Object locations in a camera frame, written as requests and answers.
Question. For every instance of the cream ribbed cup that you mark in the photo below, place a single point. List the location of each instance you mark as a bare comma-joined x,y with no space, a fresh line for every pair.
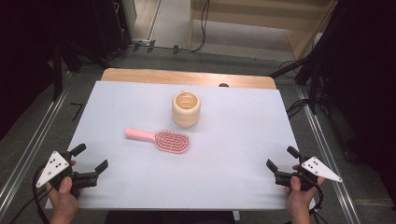
186,115

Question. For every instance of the black metal stand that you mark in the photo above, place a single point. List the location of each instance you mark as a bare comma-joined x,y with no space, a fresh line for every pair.
57,71
314,87

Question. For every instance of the person's right hand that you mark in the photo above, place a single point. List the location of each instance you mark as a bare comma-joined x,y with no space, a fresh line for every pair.
299,205

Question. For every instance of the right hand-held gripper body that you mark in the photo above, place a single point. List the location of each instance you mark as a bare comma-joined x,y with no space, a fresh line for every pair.
317,168

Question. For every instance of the black curtain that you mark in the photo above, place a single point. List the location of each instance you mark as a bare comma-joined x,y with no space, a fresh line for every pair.
364,77
21,46

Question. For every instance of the light wooden shelf unit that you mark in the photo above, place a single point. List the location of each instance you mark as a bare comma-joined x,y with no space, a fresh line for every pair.
249,18

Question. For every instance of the pink hairbrush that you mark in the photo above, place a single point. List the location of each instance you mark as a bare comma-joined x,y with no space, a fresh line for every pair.
171,141

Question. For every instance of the wooden table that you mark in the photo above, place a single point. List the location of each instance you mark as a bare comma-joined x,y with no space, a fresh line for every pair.
186,77

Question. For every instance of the metal floor rail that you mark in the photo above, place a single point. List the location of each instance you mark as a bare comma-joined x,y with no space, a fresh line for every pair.
31,146
330,155

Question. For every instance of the person's left hand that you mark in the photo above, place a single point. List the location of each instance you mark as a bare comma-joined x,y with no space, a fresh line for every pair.
63,205

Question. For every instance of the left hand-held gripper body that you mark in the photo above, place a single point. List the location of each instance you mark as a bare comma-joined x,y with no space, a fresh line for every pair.
51,168

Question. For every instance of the dark cabinet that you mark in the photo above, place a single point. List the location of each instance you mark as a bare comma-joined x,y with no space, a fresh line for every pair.
112,25

